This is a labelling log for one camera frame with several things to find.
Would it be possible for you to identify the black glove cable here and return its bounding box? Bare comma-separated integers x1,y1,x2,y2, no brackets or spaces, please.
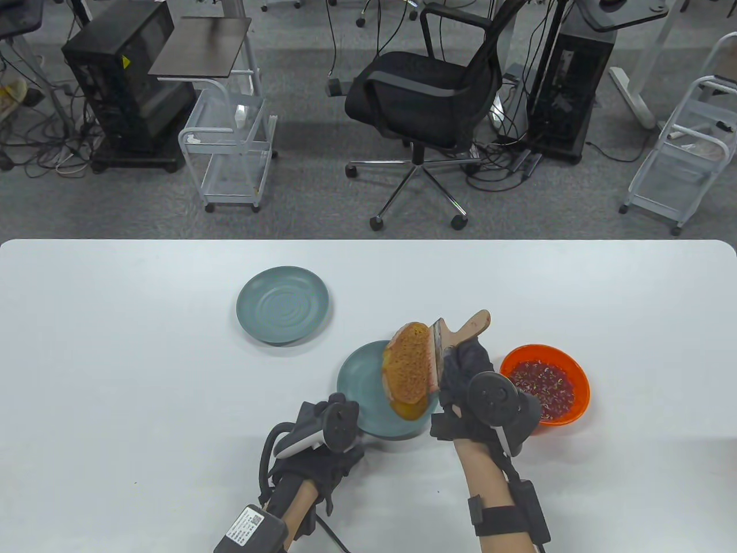
316,516,351,553

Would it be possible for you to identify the person's right forearm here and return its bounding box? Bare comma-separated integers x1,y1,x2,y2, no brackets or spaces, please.
454,438,548,553

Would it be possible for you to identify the brown bread slice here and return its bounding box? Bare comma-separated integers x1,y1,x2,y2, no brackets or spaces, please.
382,322,441,420

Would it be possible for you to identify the brown side table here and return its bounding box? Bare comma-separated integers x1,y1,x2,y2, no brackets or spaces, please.
148,16,253,78

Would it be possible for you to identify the black desk top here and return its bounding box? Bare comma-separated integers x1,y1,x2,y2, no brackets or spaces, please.
576,0,686,32

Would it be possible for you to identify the person's left hand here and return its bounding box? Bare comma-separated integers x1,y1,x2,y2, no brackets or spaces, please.
259,403,366,516

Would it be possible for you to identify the black labelled wrist camera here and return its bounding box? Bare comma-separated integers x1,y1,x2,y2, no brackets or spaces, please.
213,504,287,553

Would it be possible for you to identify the wooden brush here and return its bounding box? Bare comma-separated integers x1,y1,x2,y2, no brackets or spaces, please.
426,310,492,393

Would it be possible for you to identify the black office chair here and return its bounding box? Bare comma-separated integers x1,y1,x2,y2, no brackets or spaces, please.
344,0,527,232

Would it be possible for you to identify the black wrist strap camera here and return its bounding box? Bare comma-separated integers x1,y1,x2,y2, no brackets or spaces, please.
468,479,551,543

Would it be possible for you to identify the tangle of floor cables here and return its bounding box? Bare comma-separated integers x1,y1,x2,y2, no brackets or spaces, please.
0,35,107,178

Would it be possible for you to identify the person's right hand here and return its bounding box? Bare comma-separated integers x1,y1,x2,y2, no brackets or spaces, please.
430,338,543,453

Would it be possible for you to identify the teal round plate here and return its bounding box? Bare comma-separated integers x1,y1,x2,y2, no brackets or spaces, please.
236,266,330,346
337,340,443,440

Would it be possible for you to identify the person's left forearm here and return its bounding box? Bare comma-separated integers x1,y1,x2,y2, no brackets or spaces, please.
281,479,326,543

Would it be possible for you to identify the black round hand controller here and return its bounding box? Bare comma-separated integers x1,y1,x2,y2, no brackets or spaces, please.
468,372,543,457
259,393,362,461

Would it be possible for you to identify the black computer tower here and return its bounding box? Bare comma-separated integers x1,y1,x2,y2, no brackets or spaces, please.
527,23,618,166
62,0,196,173

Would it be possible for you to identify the orange plastic bowl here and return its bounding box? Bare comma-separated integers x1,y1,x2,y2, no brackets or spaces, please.
499,344,591,427

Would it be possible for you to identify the white wire mesh cart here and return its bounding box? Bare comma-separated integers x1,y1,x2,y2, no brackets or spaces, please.
619,32,737,236
177,69,279,214

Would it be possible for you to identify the white desk leg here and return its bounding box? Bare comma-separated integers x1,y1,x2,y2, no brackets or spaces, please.
609,0,692,130

